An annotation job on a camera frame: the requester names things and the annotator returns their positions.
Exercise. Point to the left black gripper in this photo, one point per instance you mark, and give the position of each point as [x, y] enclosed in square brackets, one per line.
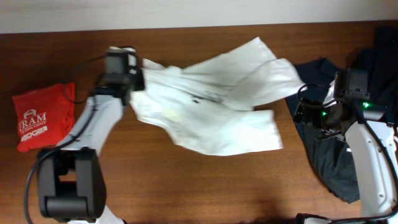
[143, 78]

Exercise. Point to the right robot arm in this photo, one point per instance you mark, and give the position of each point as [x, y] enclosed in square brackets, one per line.
[367, 127]

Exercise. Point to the black garment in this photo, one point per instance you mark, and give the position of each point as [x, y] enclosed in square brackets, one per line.
[380, 62]

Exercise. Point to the dark navy garment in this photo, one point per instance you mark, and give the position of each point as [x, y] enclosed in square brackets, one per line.
[330, 159]

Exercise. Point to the folded red t-shirt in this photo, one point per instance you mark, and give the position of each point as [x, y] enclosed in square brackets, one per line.
[45, 116]

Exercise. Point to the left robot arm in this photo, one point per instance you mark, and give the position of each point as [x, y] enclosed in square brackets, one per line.
[70, 182]

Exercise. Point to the white t-shirt with graphic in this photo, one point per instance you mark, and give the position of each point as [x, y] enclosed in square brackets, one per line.
[215, 107]

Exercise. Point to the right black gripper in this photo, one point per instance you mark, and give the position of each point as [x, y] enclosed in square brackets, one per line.
[310, 118]

